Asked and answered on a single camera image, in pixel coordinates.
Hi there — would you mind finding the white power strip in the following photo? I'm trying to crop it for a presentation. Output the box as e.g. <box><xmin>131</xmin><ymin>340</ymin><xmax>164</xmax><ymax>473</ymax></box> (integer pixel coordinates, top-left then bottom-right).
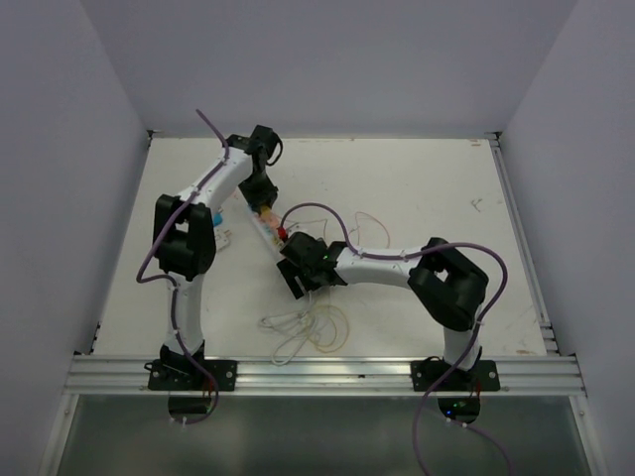
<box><xmin>246</xmin><ymin>204</ymin><xmax>284</xmax><ymax>263</ymax></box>

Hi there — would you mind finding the white plug adapter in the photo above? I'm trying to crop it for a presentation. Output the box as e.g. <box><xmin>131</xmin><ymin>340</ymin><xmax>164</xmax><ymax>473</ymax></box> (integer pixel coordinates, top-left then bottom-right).
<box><xmin>214</xmin><ymin>230</ymin><xmax>231</xmax><ymax>252</ymax></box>

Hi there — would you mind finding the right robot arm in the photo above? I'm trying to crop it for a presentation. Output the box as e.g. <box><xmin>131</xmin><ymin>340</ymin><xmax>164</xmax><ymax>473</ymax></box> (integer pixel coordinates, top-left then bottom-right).
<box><xmin>277</xmin><ymin>232</ymin><xmax>489</xmax><ymax>390</ymax></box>

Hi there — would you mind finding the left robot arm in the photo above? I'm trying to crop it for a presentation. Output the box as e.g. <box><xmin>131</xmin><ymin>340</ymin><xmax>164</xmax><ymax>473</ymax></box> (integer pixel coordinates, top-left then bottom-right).
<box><xmin>151</xmin><ymin>125</ymin><xmax>283</xmax><ymax>390</ymax></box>

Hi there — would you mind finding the yellow charging cable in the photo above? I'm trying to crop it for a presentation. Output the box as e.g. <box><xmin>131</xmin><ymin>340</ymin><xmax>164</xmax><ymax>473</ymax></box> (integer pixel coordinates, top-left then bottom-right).
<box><xmin>305</xmin><ymin>304</ymin><xmax>352</xmax><ymax>354</ymax></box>

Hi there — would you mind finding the white power strip cord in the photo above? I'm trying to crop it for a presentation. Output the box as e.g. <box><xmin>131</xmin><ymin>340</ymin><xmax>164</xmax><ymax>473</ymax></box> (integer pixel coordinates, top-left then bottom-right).
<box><xmin>257</xmin><ymin>292</ymin><xmax>323</xmax><ymax>367</ymax></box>

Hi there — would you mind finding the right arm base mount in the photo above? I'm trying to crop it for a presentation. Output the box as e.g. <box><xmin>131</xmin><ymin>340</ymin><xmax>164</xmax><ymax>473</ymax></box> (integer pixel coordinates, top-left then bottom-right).
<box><xmin>410</xmin><ymin>352</ymin><xmax>499</xmax><ymax>394</ymax></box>

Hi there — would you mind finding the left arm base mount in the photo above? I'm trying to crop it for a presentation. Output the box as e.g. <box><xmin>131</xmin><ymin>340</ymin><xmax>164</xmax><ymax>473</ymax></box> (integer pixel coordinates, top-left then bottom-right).
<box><xmin>144</xmin><ymin>359</ymin><xmax>238</xmax><ymax>392</ymax></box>

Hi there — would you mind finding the aluminium front rail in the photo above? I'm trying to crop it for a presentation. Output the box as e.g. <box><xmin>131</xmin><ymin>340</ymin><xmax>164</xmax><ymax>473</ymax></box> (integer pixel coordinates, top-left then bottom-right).
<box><xmin>63</xmin><ymin>356</ymin><xmax>585</xmax><ymax>397</ymax></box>

